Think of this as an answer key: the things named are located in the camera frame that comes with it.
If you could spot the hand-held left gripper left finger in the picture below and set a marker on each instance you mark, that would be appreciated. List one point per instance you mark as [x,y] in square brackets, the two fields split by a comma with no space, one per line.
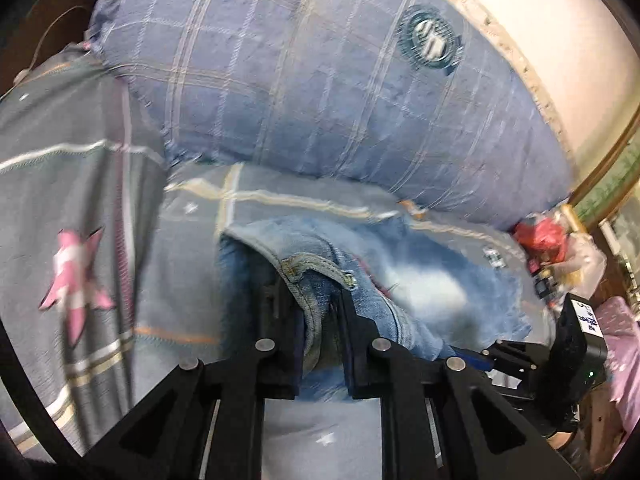
[279,360]

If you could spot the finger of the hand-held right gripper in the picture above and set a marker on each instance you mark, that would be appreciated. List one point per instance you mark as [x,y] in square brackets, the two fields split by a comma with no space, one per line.
[515,384]
[505,352]

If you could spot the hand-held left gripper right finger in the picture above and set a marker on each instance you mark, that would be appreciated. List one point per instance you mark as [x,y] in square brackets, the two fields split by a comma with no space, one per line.
[361,360]

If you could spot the blue denim pants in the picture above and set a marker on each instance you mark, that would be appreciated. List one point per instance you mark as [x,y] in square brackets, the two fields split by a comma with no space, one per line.
[400,280]

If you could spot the pink floral cloth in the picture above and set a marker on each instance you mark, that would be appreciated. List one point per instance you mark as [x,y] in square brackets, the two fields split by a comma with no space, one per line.
[622,355]

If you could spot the clear plastic bag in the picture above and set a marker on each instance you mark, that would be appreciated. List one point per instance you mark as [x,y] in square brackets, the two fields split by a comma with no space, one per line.
[582,260]

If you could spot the red plastic bag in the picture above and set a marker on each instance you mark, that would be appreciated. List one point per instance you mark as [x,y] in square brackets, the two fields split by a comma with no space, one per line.
[542,240]

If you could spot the gold framed picture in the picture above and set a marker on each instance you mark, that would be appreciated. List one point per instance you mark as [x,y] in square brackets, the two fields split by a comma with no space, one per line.
[607,180]

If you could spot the grey star print bed sheet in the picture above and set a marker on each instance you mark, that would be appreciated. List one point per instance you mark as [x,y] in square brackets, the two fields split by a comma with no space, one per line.
[100,185]

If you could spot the blue plaid pillow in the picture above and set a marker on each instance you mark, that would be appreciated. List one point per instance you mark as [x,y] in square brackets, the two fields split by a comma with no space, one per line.
[300,85]

